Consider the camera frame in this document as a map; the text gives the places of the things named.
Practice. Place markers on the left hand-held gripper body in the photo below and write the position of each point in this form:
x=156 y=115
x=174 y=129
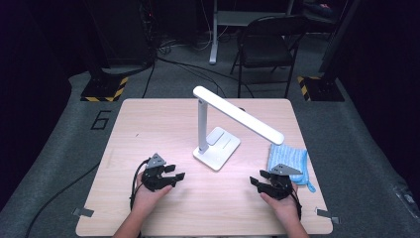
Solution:
x=153 y=178

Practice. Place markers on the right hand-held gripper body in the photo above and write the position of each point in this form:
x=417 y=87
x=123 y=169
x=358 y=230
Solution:
x=279 y=188

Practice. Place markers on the blue striped cloth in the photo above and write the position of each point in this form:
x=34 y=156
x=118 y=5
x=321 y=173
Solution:
x=287 y=155

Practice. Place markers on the white desk lamp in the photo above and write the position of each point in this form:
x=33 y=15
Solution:
x=216 y=148

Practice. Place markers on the person's right hand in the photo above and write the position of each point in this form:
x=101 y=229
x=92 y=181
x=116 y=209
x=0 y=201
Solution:
x=285 y=210

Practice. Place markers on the person's left hand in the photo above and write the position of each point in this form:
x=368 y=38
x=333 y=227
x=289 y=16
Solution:
x=145 y=200

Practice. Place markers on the grey tape piece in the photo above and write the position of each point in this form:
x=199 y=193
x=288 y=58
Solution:
x=83 y=212
x=327 y=214

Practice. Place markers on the round black table grommet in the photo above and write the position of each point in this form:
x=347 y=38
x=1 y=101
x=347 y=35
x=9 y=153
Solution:
x=242 y=108

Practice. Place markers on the black stand with striped base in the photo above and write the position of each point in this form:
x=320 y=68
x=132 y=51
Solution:
x=323 y=89
x=102 y=87

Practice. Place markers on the black folding chair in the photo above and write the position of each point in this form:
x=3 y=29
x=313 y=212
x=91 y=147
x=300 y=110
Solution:
x=264 y=49

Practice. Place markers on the dark cabinet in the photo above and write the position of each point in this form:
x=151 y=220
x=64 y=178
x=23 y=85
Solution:
x=122 y=33

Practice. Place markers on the white metal desk frame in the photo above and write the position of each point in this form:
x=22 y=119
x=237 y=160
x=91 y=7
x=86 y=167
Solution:
x=213 y=39

